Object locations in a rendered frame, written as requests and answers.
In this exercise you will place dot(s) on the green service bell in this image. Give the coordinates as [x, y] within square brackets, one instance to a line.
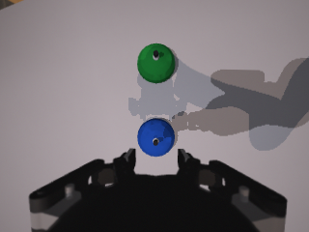
[156, 63]

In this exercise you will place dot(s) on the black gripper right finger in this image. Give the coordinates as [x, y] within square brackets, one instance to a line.
[265, 207]

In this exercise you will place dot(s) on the blue bell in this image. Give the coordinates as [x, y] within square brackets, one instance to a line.
[156, 132]

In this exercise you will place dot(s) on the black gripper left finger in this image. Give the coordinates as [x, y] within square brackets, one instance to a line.
[50, 201]

